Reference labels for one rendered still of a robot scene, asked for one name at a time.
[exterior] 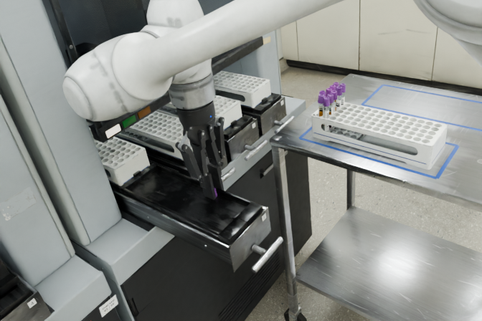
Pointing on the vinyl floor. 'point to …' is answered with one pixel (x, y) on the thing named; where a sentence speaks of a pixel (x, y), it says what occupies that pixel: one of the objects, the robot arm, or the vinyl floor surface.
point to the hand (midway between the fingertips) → (211, 181)
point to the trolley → (429, 94)
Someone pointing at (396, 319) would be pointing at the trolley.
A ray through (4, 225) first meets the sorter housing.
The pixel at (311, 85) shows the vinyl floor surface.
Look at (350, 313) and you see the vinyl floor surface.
